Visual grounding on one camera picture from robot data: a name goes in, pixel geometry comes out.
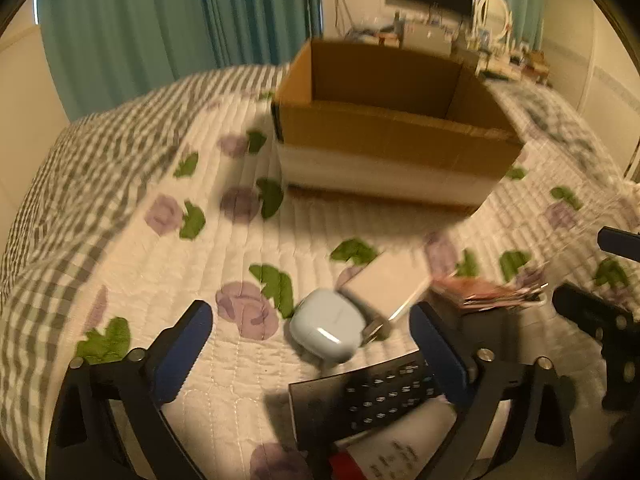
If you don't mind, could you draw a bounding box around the white dressing table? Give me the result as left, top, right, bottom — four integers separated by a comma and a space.
451, 37, 550, 86

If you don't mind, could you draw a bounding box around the white tube red cap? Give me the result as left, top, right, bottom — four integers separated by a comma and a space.
330, 396, 457, 480

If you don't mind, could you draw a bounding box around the open cardboard box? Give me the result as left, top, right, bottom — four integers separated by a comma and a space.
271, 39, 523, 211

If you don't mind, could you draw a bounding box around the teal curtain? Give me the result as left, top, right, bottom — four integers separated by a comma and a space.
37, 0, 321, 120

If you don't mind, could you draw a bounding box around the grey checked blanket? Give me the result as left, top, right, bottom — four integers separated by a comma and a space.
1, 65, 286, 479

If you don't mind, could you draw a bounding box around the light blue earbuds case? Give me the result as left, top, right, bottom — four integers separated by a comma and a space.
290, 288, 366, 363

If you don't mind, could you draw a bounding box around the floral quilted bedspread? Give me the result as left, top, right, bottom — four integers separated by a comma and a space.
42, 80, 639, 479

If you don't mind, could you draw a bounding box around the white power adapter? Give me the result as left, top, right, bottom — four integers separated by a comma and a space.
337, 252, 431, 344

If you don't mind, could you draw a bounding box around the black remote control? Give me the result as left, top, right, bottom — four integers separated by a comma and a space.
288, 351, 440, 451

